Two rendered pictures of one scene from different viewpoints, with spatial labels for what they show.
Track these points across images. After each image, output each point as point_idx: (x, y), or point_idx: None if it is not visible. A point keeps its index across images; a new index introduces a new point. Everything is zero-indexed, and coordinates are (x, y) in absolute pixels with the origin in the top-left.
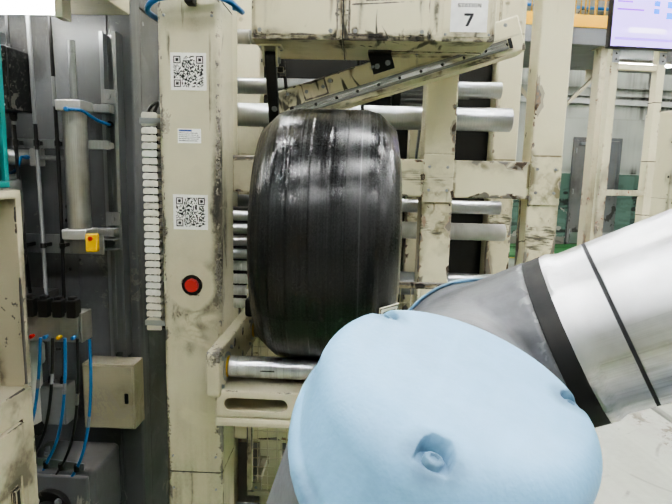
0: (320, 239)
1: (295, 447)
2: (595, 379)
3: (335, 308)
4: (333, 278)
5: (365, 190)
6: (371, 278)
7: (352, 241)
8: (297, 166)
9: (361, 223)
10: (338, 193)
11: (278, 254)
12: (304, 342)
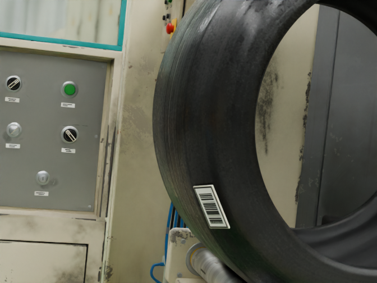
0: (165, 84)
1: None
2: None
3: (174, 178)
4: (166, 135)
5: (201, 19)
6: (179, 137)
7: (174, 85)
8: (196, 2)
9: (182, 62)
10: (190, 27)
11: (153, 103)
12: (193, 231)
